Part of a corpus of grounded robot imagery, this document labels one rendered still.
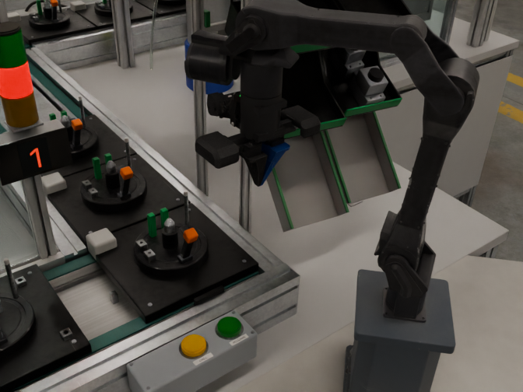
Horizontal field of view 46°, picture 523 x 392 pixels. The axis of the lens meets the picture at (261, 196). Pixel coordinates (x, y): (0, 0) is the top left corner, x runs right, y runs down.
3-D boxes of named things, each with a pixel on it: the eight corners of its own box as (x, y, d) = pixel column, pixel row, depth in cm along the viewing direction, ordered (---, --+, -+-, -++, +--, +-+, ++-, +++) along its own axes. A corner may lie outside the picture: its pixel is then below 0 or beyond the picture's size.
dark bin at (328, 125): (342, 126, 118) (356, 100, 111) (282, 140, 113) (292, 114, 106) (282, 22, 129) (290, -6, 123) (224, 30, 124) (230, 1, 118)
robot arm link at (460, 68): (486, 61, 76) (433, 49, 78) (480, 84, 71) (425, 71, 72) (419, 256, 95) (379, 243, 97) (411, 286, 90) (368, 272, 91)
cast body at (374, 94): (380, 106, 123) (394, 83, 118) (362, 111, 122) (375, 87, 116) (360, 75, 127) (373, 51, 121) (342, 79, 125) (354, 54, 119)
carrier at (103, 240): (258, 271, 119) (260, 218, 112) (145, 324, 107) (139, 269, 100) (191, 209, 134) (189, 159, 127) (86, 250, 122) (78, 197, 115)
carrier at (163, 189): (191, 208, 135) (188, 159, 128) (86, 249, 123) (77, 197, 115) (138, 160, 150) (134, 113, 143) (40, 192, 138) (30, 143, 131)
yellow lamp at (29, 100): (43, 122, 100) (38, 94, 97) (12, 131, 98) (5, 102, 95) (32, 110, 103) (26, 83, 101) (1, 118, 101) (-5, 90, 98)
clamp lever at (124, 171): (130, 194, 130) (133, 172, 124) (121, 197, 129) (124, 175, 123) (122, 182, 132) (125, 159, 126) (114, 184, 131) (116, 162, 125)
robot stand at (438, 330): (430, 431, 101) (456, 347, 90) (341, 417, 103) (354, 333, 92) (426, 361, 113) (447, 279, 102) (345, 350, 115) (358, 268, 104)
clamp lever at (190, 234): (191, 257, 114) (199, 235, 109) (182, 261, 113) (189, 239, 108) (182, 242, 116) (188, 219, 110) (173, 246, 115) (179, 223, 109)
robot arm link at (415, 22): (468, 90, 79) (482, 7, 74) (461, 117, 73) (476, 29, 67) (255, 64, 88) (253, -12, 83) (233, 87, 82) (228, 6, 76)
